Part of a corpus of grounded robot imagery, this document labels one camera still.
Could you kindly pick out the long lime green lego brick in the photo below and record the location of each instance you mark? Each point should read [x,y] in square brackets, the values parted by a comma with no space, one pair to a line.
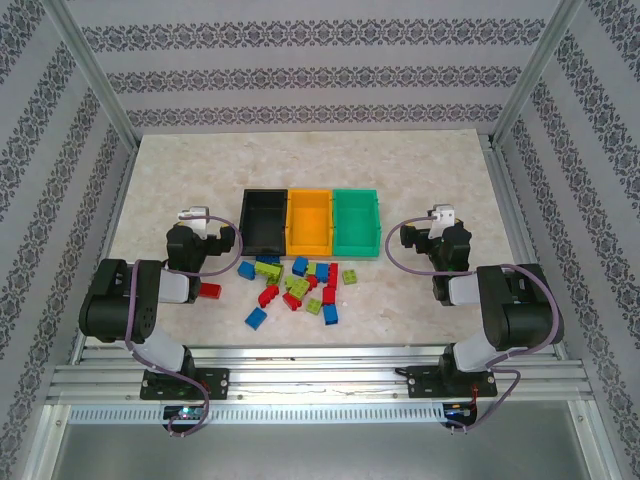
[270,271]
[299,287]

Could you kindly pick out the square lime green lego brick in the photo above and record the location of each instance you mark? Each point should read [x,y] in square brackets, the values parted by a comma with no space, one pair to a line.
[314,306]
[350,276]

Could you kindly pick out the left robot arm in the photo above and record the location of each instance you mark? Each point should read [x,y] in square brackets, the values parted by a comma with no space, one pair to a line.
[167,287]

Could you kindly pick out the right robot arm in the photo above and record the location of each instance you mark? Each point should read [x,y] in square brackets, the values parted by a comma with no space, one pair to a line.
[520,320]

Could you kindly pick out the black plastic bin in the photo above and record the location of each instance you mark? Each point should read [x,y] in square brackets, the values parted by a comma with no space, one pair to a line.
[262,222]

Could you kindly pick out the long red lego brick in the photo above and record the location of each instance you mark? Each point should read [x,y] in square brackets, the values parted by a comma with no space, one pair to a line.
[211,290]

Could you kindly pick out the green plastic bin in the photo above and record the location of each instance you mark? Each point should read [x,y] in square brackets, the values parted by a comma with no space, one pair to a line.
[355,222]

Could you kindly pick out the dark blue long lego brick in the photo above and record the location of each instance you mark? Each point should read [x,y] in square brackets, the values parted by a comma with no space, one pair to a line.
[267,259]

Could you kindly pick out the yellow plastic bin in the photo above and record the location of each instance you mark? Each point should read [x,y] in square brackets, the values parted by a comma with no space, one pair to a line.
[309,222]

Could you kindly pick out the small lime green lego brick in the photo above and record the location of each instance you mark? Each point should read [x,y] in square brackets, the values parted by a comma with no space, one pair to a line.
[311,269]

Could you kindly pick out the small electronics board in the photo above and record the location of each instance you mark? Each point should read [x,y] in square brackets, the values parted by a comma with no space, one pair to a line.
[457,411]
[186,413]

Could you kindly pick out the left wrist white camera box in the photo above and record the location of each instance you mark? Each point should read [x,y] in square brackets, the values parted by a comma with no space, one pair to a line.
[196,216]

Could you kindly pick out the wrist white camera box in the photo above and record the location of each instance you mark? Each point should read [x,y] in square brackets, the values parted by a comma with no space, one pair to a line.
[196,216]
[444,216]

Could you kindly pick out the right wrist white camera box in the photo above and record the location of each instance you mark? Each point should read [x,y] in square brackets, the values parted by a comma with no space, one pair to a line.
[444,216]

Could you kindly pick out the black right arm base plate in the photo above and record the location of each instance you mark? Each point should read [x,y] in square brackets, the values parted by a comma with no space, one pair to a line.
[425,382]

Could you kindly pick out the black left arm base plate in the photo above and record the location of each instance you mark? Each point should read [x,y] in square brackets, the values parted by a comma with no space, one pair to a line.
[217,382]

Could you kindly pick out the aluminium mounting rail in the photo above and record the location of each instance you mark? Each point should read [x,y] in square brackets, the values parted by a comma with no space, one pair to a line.
[320,372]

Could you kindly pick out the aluminium frame post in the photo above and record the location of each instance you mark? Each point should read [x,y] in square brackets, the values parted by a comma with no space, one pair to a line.
[95,75]
[537,75]

